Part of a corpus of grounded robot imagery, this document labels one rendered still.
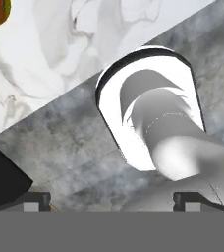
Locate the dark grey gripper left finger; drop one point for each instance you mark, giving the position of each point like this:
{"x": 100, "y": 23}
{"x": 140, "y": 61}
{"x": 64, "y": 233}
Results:
{"x": 38, "y": 199}

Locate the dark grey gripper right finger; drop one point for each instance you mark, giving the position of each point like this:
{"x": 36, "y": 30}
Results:
{"x": 182, "y": 199}

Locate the black block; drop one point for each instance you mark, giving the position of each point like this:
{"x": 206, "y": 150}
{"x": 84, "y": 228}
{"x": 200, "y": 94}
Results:
{"x": 4, "y": 177}

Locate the white round thing black rim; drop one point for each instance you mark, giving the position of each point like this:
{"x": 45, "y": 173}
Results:
{"x": 156, "y": 108}

